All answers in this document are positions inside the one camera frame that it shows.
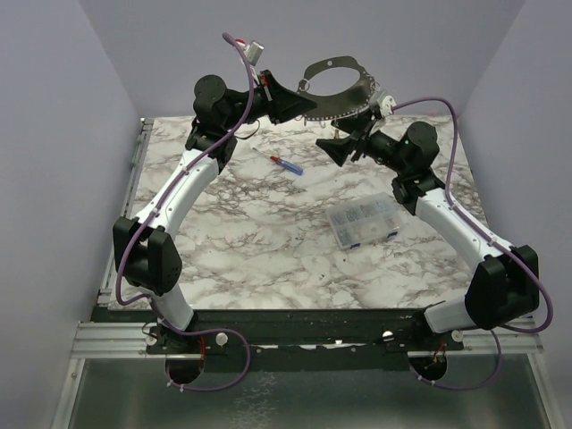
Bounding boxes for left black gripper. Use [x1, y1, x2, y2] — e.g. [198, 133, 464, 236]
[222, 69, 316, 131]

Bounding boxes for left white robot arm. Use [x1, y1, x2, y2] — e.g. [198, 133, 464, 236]
[113, 71, 316, 353]

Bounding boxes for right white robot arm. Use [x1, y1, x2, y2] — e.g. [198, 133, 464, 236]
[316, 122, 540, 349]

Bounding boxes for clear plastic screw box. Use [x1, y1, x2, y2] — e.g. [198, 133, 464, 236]
[325, 193, 402, 249]

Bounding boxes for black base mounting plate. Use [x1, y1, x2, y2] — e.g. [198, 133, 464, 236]
[91, 307, 519, 372]

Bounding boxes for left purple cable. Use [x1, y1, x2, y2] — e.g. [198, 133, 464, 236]
[114, 31, 260, 394]

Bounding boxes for purple cable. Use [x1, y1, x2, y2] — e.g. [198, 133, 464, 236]
[392, 96, 556, 389]
[114, 31, 260, 394]

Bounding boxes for blue handled screwdriver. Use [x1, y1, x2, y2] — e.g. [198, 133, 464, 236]
[253, 147, 304, 176]

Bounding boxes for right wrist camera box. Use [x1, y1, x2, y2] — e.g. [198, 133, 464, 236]
[368, 89, 397, 120]

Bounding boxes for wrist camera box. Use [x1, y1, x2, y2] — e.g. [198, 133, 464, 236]
[368, 89, 397, 120]
[235, 38, 265, 66]

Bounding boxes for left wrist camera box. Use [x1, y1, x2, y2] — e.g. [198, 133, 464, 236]
[235, 38, 265, 66]

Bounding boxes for aluminium rail left side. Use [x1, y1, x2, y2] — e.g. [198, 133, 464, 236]
[96, 118, 155, 307]

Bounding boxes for aluminium rail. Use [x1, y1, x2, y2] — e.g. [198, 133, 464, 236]
[96, 118, 155, 307]
[72, 316, 543, 358]

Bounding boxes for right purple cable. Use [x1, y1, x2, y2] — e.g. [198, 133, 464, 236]
[392, 96, 556, 389]

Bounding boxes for aluminium rail front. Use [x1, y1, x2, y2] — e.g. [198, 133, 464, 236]
[72, 316, 543, 358]

